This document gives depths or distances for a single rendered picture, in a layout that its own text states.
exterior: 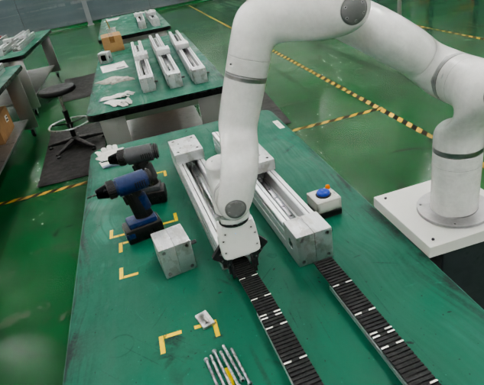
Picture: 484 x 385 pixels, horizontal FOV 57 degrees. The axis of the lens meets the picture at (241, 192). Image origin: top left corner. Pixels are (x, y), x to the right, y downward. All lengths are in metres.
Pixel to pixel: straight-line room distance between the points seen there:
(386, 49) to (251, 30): 0.29
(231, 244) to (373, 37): 0.57
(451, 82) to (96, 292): 1.04
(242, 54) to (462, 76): 0.49
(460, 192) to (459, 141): 0.15
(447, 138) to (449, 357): 0.51
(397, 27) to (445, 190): 0.46
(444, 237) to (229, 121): 0.63
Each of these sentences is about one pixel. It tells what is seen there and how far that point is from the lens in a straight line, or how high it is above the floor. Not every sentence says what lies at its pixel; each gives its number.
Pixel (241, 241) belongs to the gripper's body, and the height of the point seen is 0.91.
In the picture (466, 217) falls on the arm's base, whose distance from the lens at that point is 1.31.
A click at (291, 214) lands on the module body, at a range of 1.31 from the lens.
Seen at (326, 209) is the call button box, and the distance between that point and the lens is 1.36.
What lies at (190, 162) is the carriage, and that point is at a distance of 1.70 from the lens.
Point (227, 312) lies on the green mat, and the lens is 1.11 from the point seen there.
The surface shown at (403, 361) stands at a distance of 0.95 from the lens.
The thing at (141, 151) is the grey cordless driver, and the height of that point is 0.99.
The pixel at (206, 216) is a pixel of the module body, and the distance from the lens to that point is 1.31.
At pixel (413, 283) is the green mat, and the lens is 1.16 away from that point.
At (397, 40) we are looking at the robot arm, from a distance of 1.02.
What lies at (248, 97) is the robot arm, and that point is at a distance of 0.94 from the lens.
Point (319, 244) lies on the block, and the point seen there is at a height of 0.83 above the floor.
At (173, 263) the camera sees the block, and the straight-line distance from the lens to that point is 1.24.
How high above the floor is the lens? 1.55
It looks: 29 degrees down
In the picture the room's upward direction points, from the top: 10 degrees counter-clockwise
